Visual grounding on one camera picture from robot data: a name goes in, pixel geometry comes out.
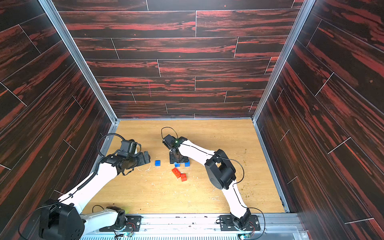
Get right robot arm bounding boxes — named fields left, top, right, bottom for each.
left=163, top=135, right=251, bottom=230

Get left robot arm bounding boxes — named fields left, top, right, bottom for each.
left=39, top=152, right=151, bottom=240

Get red 2x4 brick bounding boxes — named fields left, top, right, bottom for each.
left=172, top=168, right=181, bottom=179

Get red 2x2 brick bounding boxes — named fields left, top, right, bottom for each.
left=181, top=174, right=187, bottom=182

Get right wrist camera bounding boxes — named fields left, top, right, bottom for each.
left=163, top=135, right=177, bottom=150

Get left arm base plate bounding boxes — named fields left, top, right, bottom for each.
left=99, top=215, right=143, bottom=233

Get aluminium front rail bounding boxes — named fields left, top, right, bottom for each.
left=72, top=214, right=310, bottom=240

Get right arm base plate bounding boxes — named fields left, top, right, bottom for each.
left=216, top=214, right=261, bottom=232

